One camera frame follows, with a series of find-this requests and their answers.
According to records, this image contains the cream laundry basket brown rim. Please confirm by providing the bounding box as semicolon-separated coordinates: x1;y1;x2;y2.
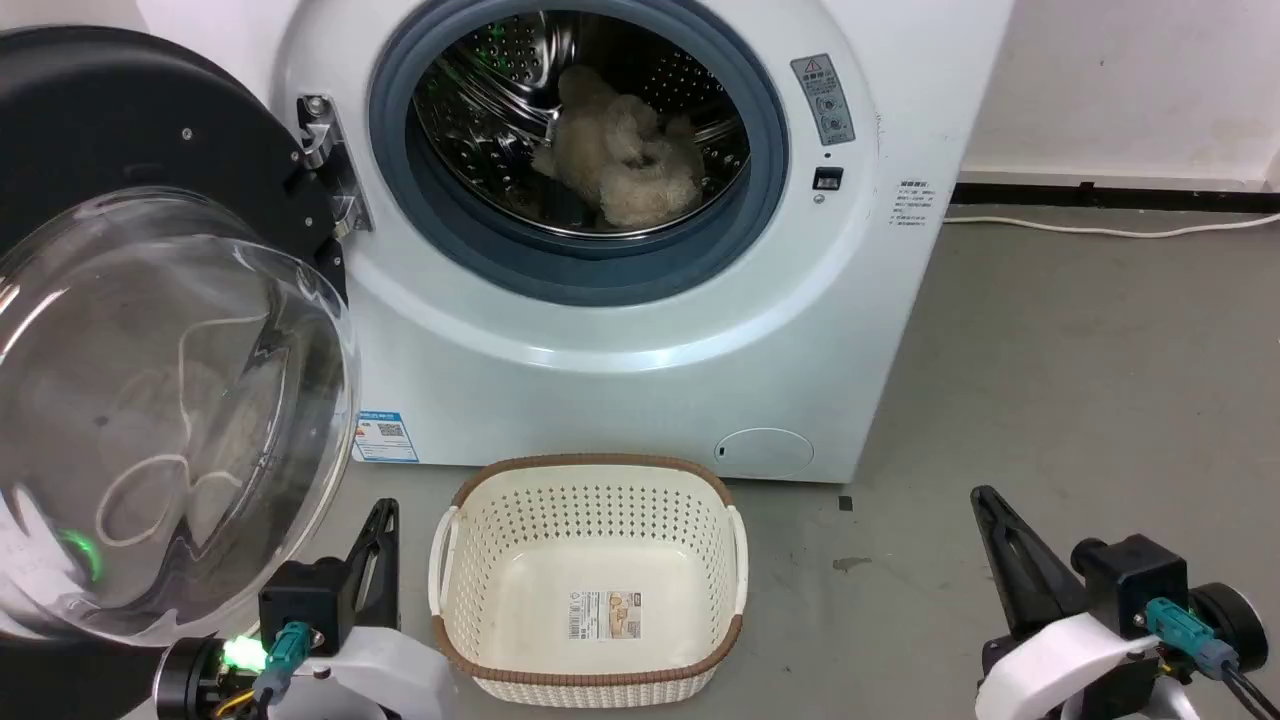
428;453;749;709

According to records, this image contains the white front-load washing machine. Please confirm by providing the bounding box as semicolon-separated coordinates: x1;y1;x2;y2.
135;0;1016;486

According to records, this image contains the beige plush toy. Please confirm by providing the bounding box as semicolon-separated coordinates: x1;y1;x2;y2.
530;65;707;229

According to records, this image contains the left teal connector cable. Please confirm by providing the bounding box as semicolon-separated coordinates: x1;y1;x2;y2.
250;620;317;720

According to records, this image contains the blue white QR sticker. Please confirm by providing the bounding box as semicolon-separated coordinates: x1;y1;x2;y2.
352;410;420;464

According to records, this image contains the metal door hinge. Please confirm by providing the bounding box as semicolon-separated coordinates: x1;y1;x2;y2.
297;95;374;237

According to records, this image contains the grey warning label sticker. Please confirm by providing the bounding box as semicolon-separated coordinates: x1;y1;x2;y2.
791;53;857;148

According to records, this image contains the stainless steel washer drum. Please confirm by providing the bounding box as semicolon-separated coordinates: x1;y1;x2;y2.
412;10;753;238

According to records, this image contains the white floor cable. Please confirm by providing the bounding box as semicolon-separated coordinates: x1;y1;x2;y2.
943;212;1280;240

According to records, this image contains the black baseboard strip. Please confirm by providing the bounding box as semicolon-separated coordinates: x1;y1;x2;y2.
950;182;1280;214

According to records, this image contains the black washer door glass bowl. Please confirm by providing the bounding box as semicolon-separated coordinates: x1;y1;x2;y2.
0;25;363;720

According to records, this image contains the right teal connector black cable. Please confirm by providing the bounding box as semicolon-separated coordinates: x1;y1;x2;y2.
1145;597;1280;720

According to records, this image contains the white text sticker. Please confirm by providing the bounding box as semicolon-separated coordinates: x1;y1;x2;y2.
893;180;934;230

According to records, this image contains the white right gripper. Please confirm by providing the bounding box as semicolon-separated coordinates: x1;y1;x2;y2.
970;485;1167;720

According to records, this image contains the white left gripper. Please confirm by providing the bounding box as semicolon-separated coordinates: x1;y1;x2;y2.
292;498;459;720

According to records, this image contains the paper label inside basket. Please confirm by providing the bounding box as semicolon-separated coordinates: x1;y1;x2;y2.
568;590;643;642

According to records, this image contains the round white filter cover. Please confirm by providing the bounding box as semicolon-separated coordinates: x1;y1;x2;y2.
713;428;815;479

